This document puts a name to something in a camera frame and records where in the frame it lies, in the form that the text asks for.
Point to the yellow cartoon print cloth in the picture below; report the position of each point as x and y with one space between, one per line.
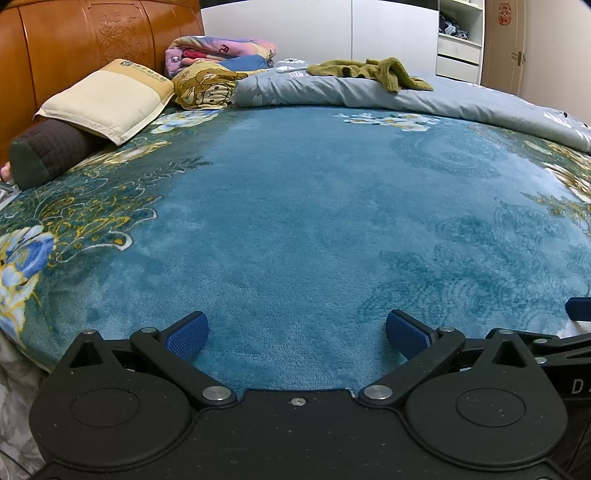
203 90

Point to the pile of dark blue clothes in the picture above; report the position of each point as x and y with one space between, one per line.
452 25

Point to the red door decoration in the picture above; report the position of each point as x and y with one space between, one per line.
504 13

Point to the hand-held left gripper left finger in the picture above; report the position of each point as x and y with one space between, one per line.
187 334

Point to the white sliding-door wardrobe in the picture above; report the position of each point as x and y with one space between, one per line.
300 27

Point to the white open shelf unit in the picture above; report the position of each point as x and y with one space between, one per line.
455 50

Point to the teal floral plush blanket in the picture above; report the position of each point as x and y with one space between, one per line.
295 207

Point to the blue folded cloth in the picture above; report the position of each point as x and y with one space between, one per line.
249 62

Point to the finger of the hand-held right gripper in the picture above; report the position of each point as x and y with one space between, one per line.
565 347
579 308

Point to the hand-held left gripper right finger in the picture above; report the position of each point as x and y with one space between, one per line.
408 333

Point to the dark brown bolster pillow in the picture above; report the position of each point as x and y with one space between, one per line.
51 147

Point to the beige pillow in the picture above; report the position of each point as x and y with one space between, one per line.
101 101

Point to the grey-blue daisy print quilt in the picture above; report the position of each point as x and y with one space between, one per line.
323 90

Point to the olive green knitted sweater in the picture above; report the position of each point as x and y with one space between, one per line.
351 69

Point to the cream room door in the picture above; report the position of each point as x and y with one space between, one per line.
503 46

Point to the pink cartoon print blanket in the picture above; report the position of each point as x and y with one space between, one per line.
207 48

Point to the carved wooden headboard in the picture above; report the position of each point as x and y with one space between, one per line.
69 37

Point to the grey floral bed sheet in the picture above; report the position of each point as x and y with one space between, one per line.
14 392

